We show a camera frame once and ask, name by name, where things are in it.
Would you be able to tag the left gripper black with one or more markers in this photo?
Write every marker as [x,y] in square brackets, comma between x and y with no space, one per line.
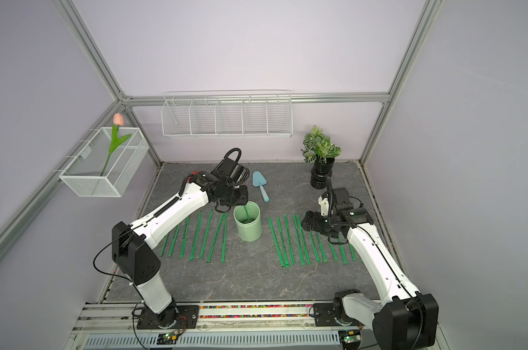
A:
[243,200]

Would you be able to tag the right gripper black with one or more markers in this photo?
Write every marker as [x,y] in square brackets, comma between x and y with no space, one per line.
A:
[315,226]

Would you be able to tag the fourteenth green straw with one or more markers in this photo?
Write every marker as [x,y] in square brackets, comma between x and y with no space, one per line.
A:
[206,234]

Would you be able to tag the thirteenth green straw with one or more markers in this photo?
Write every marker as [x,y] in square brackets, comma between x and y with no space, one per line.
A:
[214,240]

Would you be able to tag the nineteenth green straw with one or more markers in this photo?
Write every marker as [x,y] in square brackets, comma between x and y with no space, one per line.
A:
[248,220]

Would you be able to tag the light green metal cup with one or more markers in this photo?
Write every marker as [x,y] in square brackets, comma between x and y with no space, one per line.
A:
[248,232]

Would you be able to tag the twelfth green straw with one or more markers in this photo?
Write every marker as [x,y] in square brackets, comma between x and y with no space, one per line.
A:
[223,250]

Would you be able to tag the sixteenth green straw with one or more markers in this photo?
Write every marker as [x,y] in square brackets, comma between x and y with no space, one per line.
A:
[184,238]

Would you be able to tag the fifteenth green straw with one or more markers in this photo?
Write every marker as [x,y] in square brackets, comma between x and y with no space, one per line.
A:
[195,239]

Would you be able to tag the eighteenth green straw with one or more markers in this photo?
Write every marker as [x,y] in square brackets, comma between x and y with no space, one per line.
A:
[164,244]

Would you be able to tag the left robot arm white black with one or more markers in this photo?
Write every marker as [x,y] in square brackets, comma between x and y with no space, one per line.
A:
[132,247]

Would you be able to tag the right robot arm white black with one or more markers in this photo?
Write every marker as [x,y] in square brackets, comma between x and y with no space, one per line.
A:
[403,317]

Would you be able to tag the light blue garden trowel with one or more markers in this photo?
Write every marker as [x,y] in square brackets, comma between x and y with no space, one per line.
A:
[259,181]

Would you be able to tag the green plant in black pot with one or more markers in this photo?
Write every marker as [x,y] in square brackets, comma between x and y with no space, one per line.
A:
[319,150]

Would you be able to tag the pink artificial tulip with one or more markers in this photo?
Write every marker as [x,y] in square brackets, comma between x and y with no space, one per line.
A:
[116,140]

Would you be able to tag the white mesh side basket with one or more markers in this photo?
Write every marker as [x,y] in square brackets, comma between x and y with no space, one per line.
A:
[82,174]

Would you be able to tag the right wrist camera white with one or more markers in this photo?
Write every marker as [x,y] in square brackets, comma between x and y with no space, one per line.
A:
[323,202]

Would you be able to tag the white wire wall shelf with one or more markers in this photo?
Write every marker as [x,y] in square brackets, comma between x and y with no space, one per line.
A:
[227,114]

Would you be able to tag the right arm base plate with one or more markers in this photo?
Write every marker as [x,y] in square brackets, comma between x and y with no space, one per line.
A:
[324,315]

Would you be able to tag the white vented cable duct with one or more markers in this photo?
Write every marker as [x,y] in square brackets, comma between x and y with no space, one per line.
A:
[218,340]

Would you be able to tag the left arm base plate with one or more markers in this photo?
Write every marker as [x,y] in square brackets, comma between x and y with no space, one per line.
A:
[179,317]

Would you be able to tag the aluminium front rail frame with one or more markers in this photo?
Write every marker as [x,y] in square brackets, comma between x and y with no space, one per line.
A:
[268,316]

